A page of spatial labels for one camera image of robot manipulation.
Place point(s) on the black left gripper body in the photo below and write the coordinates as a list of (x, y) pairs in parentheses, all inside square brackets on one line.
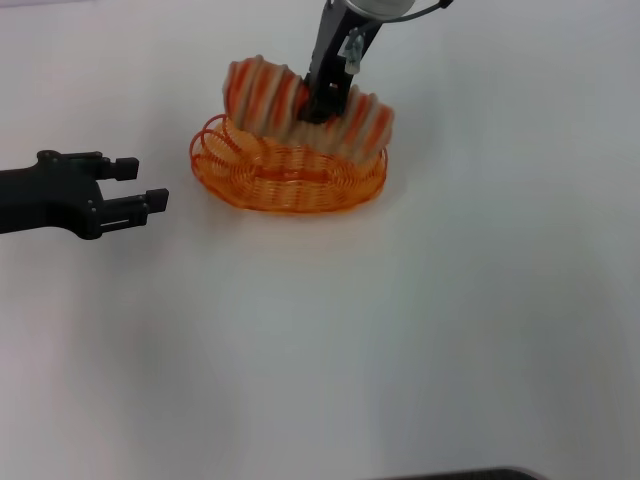
[(45, 195)]

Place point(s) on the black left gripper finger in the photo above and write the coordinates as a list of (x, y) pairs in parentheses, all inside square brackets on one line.
[(122, 169), (130, 205)]

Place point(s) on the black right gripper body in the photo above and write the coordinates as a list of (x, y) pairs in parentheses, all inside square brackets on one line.
[(335, 50)]

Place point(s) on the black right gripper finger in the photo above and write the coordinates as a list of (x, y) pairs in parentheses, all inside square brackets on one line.
[(325, 105)]

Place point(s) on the orange striped bread loaf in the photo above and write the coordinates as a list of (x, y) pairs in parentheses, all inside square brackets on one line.
[(260, 95)]

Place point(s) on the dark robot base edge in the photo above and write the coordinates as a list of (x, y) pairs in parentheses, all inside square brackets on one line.
[(475, 474)]

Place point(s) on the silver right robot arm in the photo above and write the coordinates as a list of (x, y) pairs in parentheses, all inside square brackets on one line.
[(380, 7)]

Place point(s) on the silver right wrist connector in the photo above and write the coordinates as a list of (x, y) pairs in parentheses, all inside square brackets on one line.
[(353, 52)]

